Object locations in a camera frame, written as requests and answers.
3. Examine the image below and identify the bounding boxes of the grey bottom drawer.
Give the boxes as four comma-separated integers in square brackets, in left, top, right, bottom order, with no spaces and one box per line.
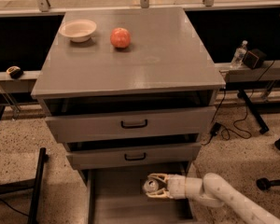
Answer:
[86,162,207,224]

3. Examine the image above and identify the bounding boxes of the tape measure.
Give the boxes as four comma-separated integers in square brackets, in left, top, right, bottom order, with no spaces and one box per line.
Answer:
[7,66,23,79]

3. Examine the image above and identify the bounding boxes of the grey drawer cabinet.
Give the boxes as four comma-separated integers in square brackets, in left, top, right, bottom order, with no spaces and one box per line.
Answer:
[32,7,225,158]

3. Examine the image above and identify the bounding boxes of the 7up soda can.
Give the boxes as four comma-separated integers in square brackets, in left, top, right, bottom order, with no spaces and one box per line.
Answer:
[143,178,160,194]

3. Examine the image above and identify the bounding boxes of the grey drawer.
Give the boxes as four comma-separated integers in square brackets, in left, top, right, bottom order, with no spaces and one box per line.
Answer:
[67,143,201,170]
[86,162,207,224]
[46,106,216,143]

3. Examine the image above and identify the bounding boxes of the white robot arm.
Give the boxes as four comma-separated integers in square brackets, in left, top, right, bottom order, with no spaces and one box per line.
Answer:
[143,173,280,224]

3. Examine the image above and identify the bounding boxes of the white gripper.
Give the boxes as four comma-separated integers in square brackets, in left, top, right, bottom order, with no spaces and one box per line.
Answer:
[146,173,186,200]

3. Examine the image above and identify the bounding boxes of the red apple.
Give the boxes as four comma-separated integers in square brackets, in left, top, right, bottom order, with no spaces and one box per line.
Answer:
[110,27,131,49]

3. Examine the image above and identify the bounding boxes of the black caster wheel leg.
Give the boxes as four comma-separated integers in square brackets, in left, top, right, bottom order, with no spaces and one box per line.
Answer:
[256,178,280,190]

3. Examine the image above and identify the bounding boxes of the black chair frame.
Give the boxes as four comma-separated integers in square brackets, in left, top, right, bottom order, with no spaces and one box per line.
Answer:
[0,105,49,224]

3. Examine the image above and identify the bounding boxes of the white bowl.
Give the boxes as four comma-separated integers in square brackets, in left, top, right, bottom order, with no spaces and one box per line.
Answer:
[59,20,97,43]

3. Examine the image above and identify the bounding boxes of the black power adapter cable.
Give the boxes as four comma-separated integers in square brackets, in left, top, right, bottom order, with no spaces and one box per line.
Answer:
[202,59,276,147]

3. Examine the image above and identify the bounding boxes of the grey top drawer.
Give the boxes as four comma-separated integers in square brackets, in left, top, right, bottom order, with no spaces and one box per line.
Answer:
[46,106,216,143]

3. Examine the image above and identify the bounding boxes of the clear water bottle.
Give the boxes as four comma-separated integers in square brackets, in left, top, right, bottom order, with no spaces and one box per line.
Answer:
[231,40,247,69]

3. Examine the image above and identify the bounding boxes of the grey middle drawer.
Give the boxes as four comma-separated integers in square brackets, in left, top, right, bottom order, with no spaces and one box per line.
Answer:
[67,143,201,170]

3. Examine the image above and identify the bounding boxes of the small black box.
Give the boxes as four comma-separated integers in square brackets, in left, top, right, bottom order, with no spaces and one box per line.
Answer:
[243,49,267,69]

